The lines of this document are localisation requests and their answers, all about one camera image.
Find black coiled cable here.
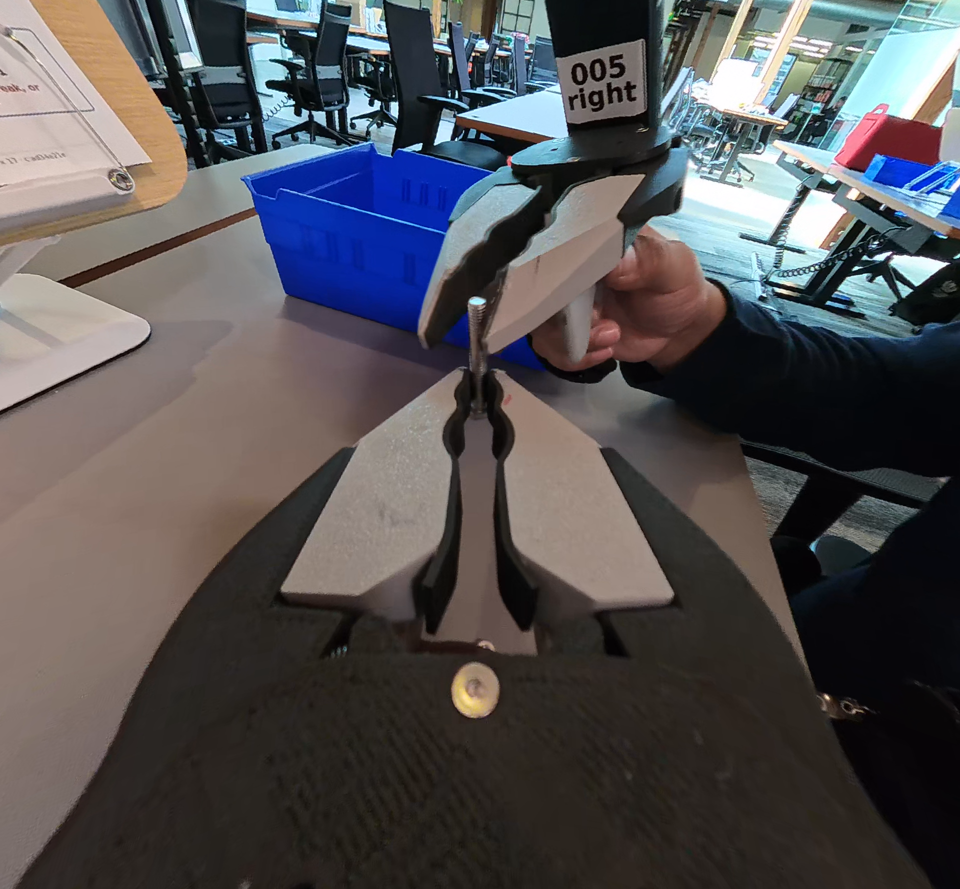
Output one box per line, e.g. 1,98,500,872
750,206,901,298

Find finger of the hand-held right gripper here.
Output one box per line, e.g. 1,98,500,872
416,184,543,350
482,173,648,355

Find person's right hand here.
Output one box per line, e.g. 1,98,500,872
534,229,729,374

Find person's dark clothing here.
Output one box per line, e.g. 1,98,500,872
772,454,960,889

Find person's right forearm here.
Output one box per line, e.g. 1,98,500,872
621,281,960,481

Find blue plastic bin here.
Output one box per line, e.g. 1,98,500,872
241,142,541,369

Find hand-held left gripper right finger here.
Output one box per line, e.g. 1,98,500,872
483,370,676,634

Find small blue tray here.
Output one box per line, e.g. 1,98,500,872
862,154,935,189

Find white office desk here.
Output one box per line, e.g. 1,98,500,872
453,90,571,148

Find steel bolt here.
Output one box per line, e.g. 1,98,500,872
468,306,489,419

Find wooden top desk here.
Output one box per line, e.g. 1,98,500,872
772,139,960,313

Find instruction sheet on stand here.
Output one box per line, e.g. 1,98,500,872
0,0,189,410

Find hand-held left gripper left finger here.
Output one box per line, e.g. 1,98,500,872
279,367,474,639

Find red plastic box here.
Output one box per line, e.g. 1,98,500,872
834,103,948,172

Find black chair armrest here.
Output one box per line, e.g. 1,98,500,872
738,439,946,553

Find row of black office chairs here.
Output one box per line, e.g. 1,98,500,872
186,0,556,170

